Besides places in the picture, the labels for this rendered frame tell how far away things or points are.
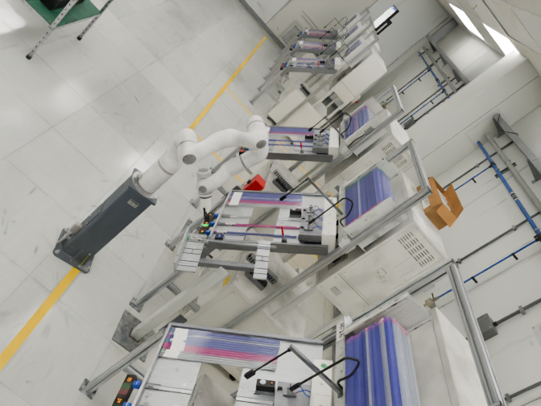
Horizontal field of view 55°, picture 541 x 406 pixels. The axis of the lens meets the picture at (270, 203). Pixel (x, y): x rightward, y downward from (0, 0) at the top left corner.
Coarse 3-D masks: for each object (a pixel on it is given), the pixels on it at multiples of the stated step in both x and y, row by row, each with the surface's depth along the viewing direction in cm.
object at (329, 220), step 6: (324, 198) 340; (330, 198) 340; (336, 198) 340; (324, 204) 333; (330, 204) 333; (324, 210) 325; (330, 210) 325; (336, 210) 325; (324, 216) 318; (330, 216) 318; (336, 216) 318; (324, 222) 311; (330, 222) 311; (336, 222) 311; (324, 228) 305; (330, 228) 305; (324, 234) 298; (330, 234) 298; (324, 240) 300; (330, 240) 300; (330, 246) 302
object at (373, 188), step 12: (360, 180) 333; (372, 180) 318; (384, 180) 317; (348, 192) 333; (360, 192) 319; (372, 192) 305; (384, 192) 300; (348, 204) 318; (360, 204) 305; (372, 204) 292; (348, 216) 305; (360, 216) 293
